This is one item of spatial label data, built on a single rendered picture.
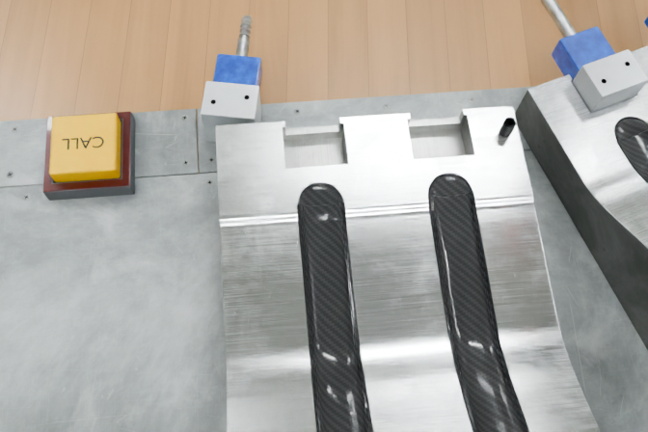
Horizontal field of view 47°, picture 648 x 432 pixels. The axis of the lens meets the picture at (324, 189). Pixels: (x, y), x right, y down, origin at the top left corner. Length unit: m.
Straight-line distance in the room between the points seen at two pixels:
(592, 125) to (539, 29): 0.16
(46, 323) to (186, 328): 0.12
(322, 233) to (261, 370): 0.12
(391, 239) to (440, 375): 0.11
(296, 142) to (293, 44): 0.16
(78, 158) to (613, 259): 0.49
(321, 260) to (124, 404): 0.21
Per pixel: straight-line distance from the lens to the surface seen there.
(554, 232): 0.73
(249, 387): 0.57
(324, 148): 0.66
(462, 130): 0.68
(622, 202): 0.69
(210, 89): 0.70
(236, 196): 0.61
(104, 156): 0.70
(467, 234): 0.62
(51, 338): 0.70
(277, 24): 0.80
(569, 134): 0.72
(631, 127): 0.75
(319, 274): 0.59
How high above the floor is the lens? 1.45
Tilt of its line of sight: 66 degrees down
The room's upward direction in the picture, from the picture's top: 5 degrees clockwise
